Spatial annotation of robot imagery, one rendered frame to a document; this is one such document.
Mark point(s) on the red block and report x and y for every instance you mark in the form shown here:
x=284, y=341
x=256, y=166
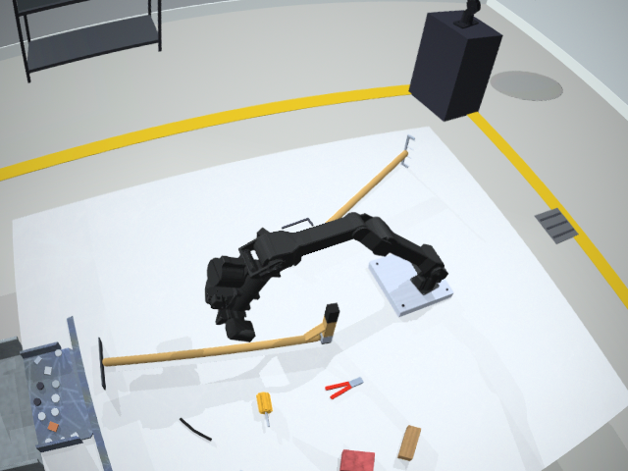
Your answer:
x=357, y=460

